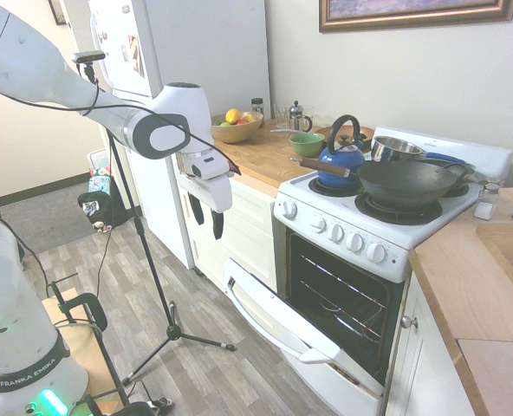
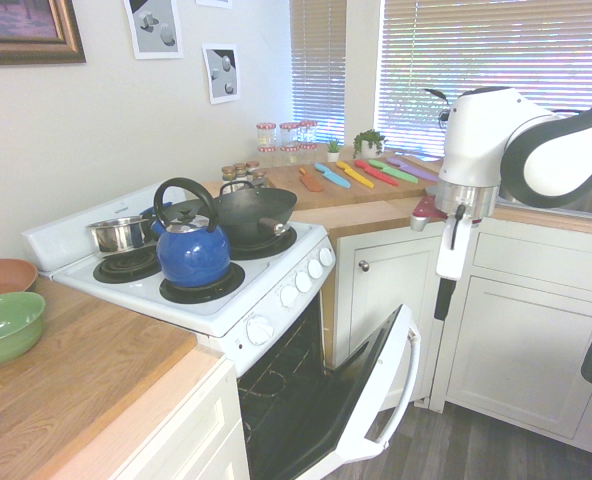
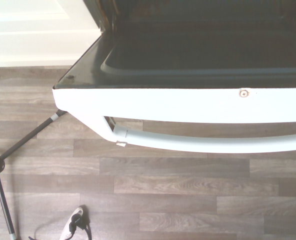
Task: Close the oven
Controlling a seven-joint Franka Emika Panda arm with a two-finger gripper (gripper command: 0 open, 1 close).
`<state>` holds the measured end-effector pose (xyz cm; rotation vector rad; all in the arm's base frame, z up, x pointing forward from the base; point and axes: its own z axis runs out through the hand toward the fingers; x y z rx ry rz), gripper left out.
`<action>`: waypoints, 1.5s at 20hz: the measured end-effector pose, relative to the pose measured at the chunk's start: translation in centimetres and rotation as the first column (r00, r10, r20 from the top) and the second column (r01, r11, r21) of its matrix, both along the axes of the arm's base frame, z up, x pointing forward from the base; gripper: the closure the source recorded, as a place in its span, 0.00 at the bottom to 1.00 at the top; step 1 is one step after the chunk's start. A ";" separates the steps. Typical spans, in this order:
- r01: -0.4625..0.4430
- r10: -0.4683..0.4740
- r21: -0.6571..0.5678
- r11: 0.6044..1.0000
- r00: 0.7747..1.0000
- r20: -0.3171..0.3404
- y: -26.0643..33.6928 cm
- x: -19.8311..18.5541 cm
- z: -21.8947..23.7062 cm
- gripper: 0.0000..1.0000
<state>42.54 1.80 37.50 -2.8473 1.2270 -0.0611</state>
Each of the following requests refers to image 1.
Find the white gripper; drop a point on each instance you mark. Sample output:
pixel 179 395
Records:
pixel 215 184

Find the white oven door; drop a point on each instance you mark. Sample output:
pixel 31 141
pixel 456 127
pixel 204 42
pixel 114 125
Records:
pixel 300 320

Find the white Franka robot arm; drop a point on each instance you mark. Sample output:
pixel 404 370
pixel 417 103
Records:
pixel 27 99

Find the white cabinet drawers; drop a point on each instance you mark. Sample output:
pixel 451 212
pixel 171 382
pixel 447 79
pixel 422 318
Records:
pixel 235 225

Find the wooden fruit bowl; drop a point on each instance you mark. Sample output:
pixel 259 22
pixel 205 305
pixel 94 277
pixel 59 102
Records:
pixel 235 128

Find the yellow lemon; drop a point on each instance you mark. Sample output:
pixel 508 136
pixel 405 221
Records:
pixel 233 115

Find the patterned bag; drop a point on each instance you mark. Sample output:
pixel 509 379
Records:
pixel 100 184

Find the dark lidded glass jar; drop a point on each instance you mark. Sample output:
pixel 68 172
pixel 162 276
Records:
pixel 257 105

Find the green ceramic bowl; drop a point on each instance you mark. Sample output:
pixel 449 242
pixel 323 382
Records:
pixel 307 143

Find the drinking glass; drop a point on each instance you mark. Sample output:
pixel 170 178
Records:
pixel 281 115

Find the glass french press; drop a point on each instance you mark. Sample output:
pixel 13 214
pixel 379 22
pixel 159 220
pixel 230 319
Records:
pixel 299 117

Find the white refrigerator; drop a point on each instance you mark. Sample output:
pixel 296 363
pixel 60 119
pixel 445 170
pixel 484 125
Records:
pixel 152 86

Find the black clamp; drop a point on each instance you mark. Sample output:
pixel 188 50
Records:
pixel 83 312

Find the white electric stove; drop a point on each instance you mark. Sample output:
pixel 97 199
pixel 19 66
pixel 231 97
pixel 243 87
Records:
pixel 369 225

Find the stainless steel saucepan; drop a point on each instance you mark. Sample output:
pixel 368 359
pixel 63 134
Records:
pixel 397 149

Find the black wok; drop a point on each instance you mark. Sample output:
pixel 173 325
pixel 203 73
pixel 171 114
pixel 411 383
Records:
pixel 408 180

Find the white cabinet with knob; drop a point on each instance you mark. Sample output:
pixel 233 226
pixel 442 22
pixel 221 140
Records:
pixel 421 346

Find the glass salt shaker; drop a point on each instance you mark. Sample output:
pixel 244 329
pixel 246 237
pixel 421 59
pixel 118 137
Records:
pixel 487 201

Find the framed picture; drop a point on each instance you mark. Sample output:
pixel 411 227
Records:
pixel 417 13

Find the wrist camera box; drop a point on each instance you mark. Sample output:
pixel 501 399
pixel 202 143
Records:
pixel 211 167

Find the black camera tripod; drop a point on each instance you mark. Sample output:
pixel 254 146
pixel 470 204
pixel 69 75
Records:
pixel 152 260

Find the black exterior camera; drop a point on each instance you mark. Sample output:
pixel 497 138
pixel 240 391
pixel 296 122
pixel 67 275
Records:
pixel 88 56

